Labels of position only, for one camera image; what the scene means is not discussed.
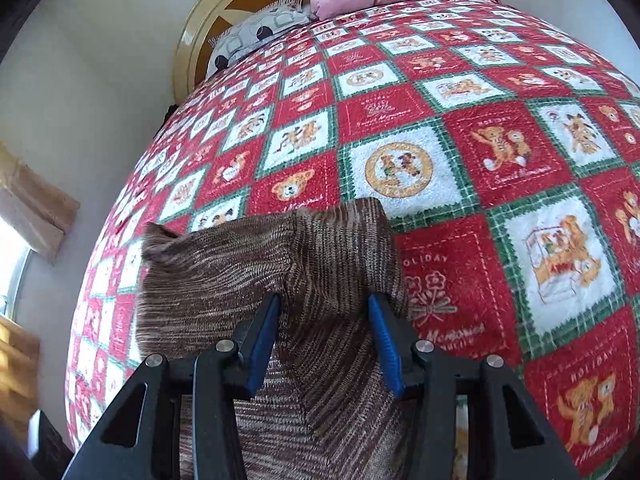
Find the brown knitted sweater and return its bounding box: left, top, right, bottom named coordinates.
left=135, top=199, right=416, bottom=480

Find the red green printed blanket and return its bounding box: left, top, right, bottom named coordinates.
left=65, top=0, right=640, bottom=480

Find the grey patterned pillow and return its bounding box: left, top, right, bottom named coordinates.
left=206, top=0, right=312, bottom=78

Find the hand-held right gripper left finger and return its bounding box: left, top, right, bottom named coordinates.
left=60, top=292, right=282, bottom=480

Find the cream wooden headboard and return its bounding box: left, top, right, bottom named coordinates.
left=172, top=0, right=401, bottom=106

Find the window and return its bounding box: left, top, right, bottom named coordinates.
left=0, top=220, right=33, bottom=321

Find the tan curtain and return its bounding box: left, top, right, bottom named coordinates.
left=0, top=142, right=81, bottom=263
left=0, top=315, right=42, bottom=443

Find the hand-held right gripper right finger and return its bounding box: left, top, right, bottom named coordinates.
left=367, top=294, right=581, bottom=480

